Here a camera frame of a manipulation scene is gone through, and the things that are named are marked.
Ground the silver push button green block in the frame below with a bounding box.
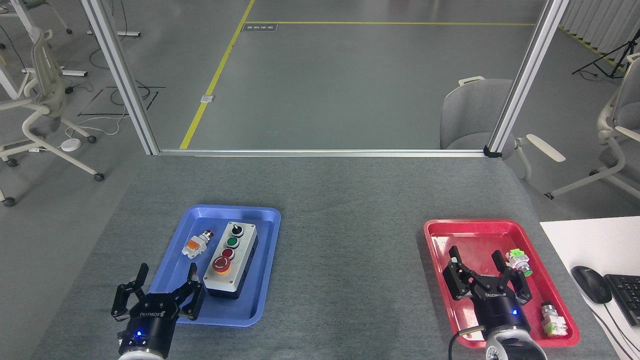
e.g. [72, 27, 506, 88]
[540, 302, 569, 338]

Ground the white curtain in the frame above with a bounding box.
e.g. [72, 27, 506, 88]
[559, 0, 640, 62]

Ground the white desk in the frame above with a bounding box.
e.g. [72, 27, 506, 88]
[539, 216, 640, 360]

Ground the white office chair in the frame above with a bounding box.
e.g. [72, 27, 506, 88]
[544, 52, 640, 201]
[0, 27, 106, 208]

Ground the black computer mouse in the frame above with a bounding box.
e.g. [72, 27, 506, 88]
[571, 265, 613, 305]

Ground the grey upholstered chair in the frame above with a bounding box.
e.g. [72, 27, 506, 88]
[440, 76, 567, 182]

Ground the silver aluminium post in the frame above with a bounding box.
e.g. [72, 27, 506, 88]
[80, 0, 161, 156]
[483, 0, 571, 159]

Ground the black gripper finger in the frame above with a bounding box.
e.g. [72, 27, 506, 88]
[442, 245, 485, 301]
[491, 250, 533, 305]
[111, 263, 149, 322]
[172, 263, 206, 321]

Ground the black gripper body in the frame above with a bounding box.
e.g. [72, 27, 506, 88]
[472, 287, 532, 342]
[117, 293, 181, 358]

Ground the blue plastic tray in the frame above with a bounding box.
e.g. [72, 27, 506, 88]
[142, 204, 282, 328]

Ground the red plastic tray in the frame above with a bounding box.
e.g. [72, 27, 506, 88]
[423, 219, 581, 349]

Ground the silver aluminium rail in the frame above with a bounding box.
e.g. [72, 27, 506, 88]
[157, 148, 489, 158]

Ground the green push button switch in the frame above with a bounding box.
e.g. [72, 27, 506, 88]
[505, 248, 534, 278]

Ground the black tripod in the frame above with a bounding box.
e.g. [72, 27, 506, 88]
[572, 39, 640, 80]

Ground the red push button orange block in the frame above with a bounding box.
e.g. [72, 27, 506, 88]
[181, 230, 215, 260]

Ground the black keyboard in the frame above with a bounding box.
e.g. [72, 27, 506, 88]
[603, 273, 640, 328]

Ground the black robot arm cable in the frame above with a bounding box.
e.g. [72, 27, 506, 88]
[448, 325, 487, 360]

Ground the grey control box with buttons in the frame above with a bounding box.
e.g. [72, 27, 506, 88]
[202, 221, 260, 301]

